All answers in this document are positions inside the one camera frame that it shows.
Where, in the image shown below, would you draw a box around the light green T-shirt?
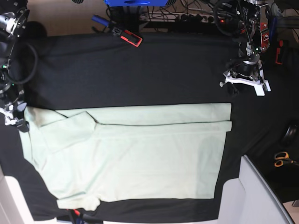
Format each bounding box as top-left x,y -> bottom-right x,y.
20,103 -> 232,211

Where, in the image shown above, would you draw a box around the white power strip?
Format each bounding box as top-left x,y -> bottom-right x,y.
175,13 -> 214,23

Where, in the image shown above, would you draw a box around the red black clamp right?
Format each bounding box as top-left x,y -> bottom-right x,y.
275,40 -> 285,65

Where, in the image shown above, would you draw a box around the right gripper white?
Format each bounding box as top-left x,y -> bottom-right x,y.
0,93 -> 29,133

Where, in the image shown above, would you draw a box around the red blue clamp bottom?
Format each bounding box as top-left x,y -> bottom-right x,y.
57,210 -> 103,224

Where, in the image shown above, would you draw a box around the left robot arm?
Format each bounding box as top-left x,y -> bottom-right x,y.
213,0 -> 271,96

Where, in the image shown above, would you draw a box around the red black clamp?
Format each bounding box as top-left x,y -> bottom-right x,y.
112,27 -> 143,47
275,40 -> 285,65

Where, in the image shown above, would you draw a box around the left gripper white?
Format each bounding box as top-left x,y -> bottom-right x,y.
220,59 -> 271,96

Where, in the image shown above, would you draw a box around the blue handled tool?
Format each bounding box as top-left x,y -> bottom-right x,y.
92,15 -> 110,27

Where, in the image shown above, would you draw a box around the white chair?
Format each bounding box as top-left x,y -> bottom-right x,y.
217,155 -> 294,224
0,171 -> 57,224

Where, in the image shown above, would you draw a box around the blue box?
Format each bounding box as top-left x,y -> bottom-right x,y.
104,0 -> 168,7

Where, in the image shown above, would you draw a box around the red black clamp top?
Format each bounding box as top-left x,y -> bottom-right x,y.
112,27 -> 143,47

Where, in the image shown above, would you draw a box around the black round object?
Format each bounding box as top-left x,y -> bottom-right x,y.
280,124 -> 299,147

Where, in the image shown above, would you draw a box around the white chair right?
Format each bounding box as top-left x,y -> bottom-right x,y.
217,155 -> 294,224

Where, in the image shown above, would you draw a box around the orange handled scissors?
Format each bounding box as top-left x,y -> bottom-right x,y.
274,151 -> 299,168

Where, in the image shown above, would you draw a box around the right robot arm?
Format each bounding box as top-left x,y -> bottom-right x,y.
0,0 -> 38,133

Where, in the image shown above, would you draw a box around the white chair left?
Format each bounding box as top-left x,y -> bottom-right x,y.
0,171 -> 57,224

